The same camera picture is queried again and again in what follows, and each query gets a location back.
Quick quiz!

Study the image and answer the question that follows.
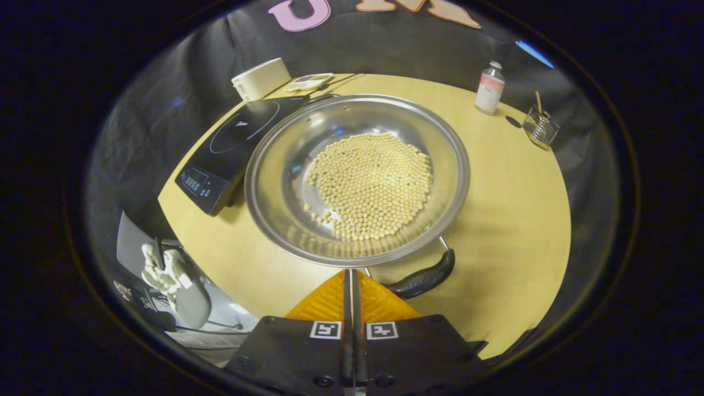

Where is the grey chair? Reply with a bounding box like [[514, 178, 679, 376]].
[[115, 212, 245, 336]]

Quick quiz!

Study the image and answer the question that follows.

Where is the white boxy appliance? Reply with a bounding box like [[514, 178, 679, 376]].
[[231, 57, 292, 102]]

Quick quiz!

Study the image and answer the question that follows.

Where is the white divided bean dish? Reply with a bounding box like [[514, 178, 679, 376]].
[[284, 73, 334, 93]]

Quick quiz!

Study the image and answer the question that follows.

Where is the small clear bottle pink label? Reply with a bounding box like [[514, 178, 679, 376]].
[[474, 60, 506, 116]]

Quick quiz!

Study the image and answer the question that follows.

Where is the white lumpy object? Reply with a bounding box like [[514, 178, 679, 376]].
[[141, 242, 185, 300]]

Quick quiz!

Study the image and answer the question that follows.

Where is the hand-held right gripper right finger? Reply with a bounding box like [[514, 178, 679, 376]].
[[352, 269, 490, 396]]

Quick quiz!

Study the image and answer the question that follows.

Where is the stainless steel pot black handle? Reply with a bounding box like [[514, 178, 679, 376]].
[[244, 93, 471, 300]]

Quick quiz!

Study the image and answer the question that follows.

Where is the black induction cooktop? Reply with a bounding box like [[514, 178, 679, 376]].
[[175, 95, 311, 217]]

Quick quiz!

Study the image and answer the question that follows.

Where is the pile of soybeans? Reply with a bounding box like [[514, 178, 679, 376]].
[[304, 132, 433, 243]]

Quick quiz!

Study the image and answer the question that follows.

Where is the wire mesh holder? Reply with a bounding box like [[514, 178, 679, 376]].
[[524, 106, 560, 150]]

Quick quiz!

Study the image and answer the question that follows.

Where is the black power cable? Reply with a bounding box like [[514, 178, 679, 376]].
[[324, 73, 366, 89]]

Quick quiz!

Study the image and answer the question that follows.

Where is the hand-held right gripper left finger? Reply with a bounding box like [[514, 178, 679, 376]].
[[225, 268, 353, 396]]

